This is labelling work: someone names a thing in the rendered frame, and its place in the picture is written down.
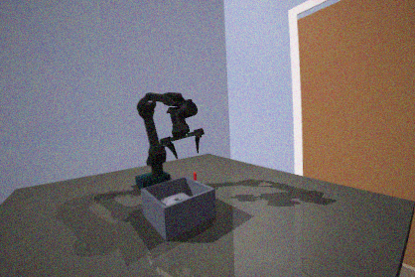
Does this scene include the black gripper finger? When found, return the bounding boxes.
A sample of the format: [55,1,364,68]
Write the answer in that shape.
[195,136,202,154]
[164,143,178,159]

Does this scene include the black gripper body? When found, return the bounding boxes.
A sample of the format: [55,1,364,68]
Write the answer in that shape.
[160,119,205,146]

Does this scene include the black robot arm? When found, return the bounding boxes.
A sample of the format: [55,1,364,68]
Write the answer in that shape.
[137,92,198,178]

